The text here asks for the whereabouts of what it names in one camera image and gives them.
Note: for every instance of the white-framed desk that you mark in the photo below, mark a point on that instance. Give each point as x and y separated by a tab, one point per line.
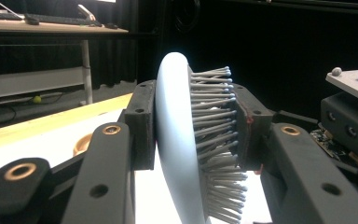
34	81

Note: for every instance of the light blue hairbrush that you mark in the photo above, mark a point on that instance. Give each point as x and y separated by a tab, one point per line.
175	130

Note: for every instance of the wooden cup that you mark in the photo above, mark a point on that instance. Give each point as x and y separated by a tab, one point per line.
82	146

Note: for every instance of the yellow-green ball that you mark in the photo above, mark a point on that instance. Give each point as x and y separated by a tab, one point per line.
37	99

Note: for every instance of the white board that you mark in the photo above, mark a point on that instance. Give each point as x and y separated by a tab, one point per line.
43	149

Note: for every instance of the black computer mouse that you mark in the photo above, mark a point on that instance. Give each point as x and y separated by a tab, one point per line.
32	21
111	26

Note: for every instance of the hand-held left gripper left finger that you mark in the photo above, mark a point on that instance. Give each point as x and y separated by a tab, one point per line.
105	174

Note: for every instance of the black keyboard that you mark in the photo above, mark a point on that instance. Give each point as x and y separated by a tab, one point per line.
62	19

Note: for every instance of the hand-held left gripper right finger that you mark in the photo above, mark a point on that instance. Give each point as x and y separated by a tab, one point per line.
298	174

